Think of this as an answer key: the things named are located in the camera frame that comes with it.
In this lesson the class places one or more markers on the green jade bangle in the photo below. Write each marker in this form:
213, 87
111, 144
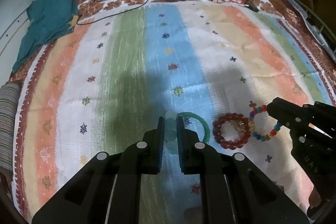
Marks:
188, 117

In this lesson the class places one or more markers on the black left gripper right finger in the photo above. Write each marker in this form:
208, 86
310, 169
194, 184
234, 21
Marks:
233, 189

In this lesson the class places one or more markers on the black charger plug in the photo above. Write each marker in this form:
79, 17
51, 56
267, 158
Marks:
251, 7

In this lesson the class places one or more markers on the striped grey pillow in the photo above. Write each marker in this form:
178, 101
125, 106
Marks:
10, 94

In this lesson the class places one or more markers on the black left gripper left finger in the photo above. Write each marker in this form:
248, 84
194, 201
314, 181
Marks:
107, 189

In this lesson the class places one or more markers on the brown floral blanket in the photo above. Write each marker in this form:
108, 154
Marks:
128, 53

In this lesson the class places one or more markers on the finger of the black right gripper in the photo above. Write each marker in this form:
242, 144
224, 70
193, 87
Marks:
286, 113

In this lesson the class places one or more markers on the wire rack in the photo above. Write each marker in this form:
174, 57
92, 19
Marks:
317, 27

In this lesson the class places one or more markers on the teal cloth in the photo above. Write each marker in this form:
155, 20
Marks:
49, 20

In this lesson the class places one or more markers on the striped colourful bedspread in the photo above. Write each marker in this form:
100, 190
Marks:
53, 144

